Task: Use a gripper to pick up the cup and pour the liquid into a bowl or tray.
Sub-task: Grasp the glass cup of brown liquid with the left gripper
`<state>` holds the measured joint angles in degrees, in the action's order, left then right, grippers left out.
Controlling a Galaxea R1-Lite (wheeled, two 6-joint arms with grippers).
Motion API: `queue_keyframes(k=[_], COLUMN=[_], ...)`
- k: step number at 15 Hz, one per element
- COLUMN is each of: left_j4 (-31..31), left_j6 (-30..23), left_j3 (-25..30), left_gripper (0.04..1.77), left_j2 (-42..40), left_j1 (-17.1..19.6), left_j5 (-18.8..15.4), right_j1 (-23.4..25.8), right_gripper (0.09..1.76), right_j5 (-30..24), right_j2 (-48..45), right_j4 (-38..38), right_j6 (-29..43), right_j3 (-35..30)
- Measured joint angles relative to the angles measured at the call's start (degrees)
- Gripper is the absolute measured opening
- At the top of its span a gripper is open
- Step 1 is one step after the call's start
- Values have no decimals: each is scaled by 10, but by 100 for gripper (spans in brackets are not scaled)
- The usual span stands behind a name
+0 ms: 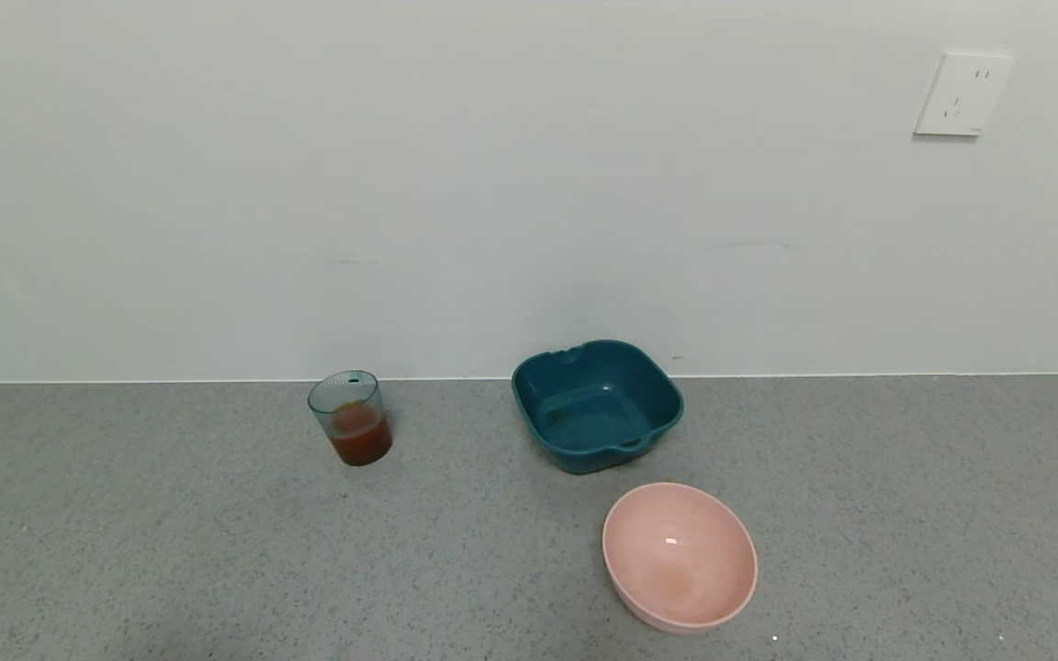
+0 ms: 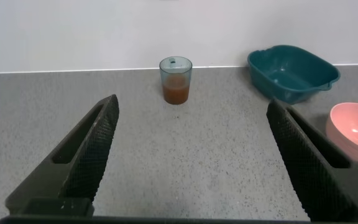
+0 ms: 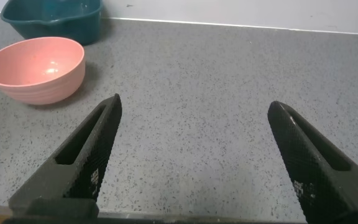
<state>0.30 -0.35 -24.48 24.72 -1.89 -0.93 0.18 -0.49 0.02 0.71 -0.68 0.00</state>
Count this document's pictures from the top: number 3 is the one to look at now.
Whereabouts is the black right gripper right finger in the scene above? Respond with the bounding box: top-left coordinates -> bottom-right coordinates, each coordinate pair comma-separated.
267,100 -> 358,224

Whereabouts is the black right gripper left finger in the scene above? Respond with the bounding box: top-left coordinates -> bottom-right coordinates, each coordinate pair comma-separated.
7,93 -> 123,217

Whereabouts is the pink ribbed bowl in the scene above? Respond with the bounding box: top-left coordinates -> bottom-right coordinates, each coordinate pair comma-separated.
0,36 -> 86,106

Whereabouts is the teal square plastic basin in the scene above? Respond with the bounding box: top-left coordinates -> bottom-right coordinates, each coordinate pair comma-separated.
0,0 -> 104,47

